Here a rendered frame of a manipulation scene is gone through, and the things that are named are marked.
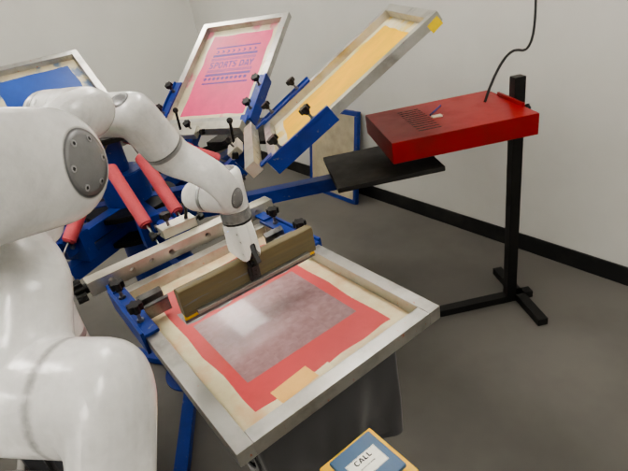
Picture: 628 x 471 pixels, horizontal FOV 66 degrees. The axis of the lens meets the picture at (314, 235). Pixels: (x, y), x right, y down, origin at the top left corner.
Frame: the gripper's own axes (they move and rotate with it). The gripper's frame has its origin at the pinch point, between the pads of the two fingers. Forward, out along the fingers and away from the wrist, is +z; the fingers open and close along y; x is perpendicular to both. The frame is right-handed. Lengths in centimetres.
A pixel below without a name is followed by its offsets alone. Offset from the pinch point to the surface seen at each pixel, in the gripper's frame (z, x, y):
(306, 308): 14.0, 9.3, 8.8
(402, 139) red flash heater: -2, 90, -31
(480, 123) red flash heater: -2, 118, -14
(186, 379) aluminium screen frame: 10.8, -27.4, 11.9
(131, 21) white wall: -50, 131, -435
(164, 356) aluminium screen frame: 10.8, -28.0, 0.2
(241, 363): 14.2, -14.3, 13.2
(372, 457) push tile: 13, -10, 55
